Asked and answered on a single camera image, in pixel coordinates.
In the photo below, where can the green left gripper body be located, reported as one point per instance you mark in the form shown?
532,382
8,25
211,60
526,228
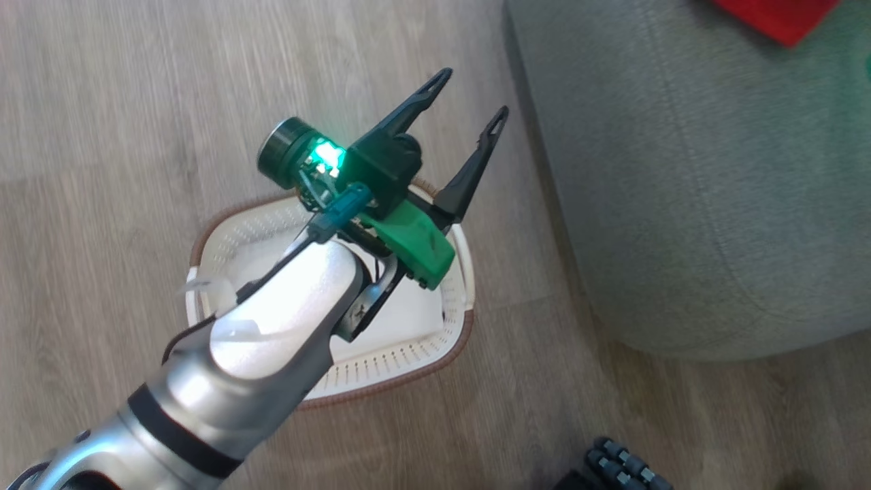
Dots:
412,238

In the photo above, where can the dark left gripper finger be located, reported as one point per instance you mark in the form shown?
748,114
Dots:
415,102
476,167

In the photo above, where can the red jersey with white lettering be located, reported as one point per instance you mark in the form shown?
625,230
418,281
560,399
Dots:
779,17

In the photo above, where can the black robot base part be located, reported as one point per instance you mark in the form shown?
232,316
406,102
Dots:
622,466

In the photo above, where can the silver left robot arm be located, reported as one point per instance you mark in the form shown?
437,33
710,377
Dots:
258,340

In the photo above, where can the white perforated laundry basket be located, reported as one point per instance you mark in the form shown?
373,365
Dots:
415,333

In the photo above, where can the grey sofa seat cushion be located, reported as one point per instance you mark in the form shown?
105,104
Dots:
714,177

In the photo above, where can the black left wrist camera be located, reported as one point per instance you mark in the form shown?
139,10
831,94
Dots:
381,167

